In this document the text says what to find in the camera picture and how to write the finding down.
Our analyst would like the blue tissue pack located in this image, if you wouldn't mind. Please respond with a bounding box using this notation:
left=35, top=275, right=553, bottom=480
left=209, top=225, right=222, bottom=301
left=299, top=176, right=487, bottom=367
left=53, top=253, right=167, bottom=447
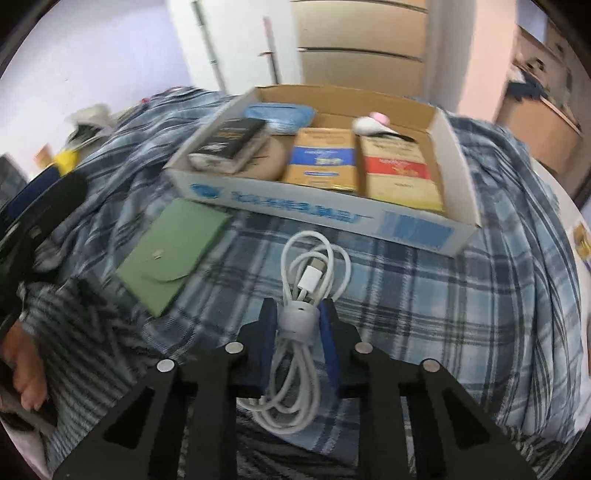
left=242, top=102, right=317, bottom=136

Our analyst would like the blue plaid shirt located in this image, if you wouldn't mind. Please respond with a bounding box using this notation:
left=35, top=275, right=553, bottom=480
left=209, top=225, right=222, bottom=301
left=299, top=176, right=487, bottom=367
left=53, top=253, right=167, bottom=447
left=18, top=88, right=585, bottom=462

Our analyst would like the small gold blue packet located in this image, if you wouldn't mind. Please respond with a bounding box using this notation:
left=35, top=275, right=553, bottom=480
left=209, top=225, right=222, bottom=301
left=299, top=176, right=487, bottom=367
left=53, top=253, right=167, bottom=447
left=573, top=222, right=591, bottom=266

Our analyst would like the yellow package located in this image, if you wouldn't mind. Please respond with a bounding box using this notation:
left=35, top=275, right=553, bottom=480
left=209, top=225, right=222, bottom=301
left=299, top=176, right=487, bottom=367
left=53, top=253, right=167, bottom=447
left=53, top=150, right=79, bottom=175

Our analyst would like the gold refrigerator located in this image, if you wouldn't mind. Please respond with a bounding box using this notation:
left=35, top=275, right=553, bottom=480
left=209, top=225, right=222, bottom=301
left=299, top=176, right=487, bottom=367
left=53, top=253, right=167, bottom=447
left=290, top=0, right=432, bottom=100

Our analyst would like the white charging cable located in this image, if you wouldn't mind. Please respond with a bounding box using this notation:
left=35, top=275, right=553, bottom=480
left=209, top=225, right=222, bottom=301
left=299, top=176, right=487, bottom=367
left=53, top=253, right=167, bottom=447
left=240, top=231, right=352, bottom=435

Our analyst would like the grey mop handle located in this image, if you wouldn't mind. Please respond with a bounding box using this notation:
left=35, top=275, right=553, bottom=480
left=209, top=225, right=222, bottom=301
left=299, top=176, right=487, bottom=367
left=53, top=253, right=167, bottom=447
left=190, top=0, right=227, bottom=93

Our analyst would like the black book-like box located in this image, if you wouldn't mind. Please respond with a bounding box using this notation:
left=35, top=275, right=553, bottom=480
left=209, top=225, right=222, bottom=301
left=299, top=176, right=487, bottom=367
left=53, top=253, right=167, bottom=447
left=188, top=117, right=269, bottom=174

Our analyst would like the person's left hand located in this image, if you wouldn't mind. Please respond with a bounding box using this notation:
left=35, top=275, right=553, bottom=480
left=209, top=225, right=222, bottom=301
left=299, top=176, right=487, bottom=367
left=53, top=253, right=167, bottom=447
left=2, top=318, right=51, bottom=412

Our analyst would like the beige round perforated disc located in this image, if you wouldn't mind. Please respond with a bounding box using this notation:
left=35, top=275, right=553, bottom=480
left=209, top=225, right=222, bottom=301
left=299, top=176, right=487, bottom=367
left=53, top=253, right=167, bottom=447
left=238, top=137, right=289, bottom=182

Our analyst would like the grey white bag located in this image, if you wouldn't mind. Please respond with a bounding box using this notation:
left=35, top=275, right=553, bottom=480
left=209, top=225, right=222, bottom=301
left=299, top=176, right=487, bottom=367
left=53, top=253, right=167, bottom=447
left=65, top=105, right=116, bottom=139

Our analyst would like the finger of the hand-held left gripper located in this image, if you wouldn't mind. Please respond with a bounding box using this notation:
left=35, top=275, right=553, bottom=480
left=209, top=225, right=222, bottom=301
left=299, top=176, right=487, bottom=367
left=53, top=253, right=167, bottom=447
left=28, top=173, right=89, bottom=241
left=8, top=167, right=61, bottom=206

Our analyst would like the green envelope pouch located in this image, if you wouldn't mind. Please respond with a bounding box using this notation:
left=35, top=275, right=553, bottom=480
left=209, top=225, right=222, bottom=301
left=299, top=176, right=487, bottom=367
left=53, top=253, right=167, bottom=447
left=115, top=198, right=234, bottom=318

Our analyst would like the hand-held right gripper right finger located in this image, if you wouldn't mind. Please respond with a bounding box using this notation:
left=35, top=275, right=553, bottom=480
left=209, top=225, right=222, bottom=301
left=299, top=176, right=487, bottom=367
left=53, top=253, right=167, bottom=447
left=318, top=299, right=539, bottom=480

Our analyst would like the cardboard box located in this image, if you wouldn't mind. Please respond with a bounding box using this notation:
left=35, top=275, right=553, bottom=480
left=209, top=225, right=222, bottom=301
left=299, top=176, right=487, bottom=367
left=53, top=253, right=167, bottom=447
left=164, top=84, right=483, bottom=257

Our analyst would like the blue clothing on vanity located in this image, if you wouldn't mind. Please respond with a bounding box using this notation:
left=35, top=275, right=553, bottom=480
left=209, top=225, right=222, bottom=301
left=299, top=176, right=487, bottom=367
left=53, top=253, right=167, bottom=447
left=505, top=65, right=550, bottom=102

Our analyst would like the orange box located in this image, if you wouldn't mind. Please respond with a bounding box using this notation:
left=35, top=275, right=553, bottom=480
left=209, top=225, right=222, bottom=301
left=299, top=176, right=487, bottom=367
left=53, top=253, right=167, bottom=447
left=32, top=143, right=54, bottom=169

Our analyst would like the blue and gold packet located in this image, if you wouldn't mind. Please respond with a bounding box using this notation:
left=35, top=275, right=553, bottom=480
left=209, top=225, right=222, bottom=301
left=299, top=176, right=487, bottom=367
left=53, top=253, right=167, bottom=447
left=281, top=127, right=358, bottom=195

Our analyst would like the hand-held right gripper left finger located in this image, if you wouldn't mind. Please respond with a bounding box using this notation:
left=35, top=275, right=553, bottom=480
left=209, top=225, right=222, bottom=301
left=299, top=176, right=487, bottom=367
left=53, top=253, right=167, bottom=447
left=53, top=298, right=279, bottom=480

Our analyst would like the beige bathroom vanity cabinet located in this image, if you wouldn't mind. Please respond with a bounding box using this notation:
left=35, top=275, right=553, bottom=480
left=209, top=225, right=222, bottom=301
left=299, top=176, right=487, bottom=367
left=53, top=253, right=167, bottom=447
left=494, top=23, right=585, bottom=162

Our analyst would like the red and cream packet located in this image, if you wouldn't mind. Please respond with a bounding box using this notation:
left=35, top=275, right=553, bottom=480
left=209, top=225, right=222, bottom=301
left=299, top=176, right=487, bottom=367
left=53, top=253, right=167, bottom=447
left=359, top=134, right=446, bottom=214

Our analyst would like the small pink white object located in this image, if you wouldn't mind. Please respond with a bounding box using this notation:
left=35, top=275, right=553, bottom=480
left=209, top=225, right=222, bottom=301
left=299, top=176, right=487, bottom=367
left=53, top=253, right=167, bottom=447
left=352, top=111, right=416, bottom=141

